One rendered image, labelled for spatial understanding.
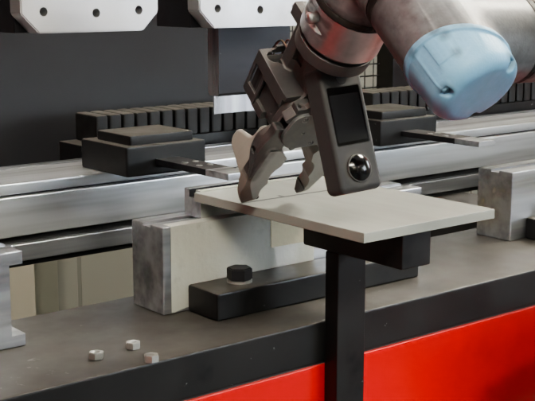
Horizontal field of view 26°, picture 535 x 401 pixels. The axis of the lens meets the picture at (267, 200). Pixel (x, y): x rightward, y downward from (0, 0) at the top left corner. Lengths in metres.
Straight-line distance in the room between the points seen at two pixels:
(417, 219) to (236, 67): 0.29
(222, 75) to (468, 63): 0.45
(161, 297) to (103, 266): 2.07
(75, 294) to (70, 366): 2.21
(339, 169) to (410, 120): 0.73
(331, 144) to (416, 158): 0.82
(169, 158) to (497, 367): 0.48
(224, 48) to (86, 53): 0.53
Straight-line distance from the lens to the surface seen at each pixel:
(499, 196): 1.61
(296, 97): 1.05
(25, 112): 1.71
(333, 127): 1.02
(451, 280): 1.39
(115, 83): 1.79
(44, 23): 1.10
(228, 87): 1.27
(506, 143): 1.99
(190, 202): 1.27
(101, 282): 3.31
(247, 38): 1.28
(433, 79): 0.88
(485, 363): 1.42
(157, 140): 1.46
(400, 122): 1.72
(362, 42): 0.99
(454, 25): 0.88
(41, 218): 1.44
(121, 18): 1.14
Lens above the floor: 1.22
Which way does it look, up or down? 11 degrees down
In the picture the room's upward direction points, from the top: straight up
